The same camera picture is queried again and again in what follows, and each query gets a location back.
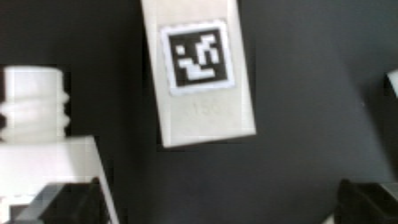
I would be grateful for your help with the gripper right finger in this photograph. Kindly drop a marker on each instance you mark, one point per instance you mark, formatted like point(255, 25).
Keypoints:
point(367, 203)

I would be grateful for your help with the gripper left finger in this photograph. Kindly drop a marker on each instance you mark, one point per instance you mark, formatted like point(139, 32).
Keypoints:
point(68, 204)

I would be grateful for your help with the white round stool seat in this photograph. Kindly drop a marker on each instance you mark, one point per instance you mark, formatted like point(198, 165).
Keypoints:
point(391, 82)

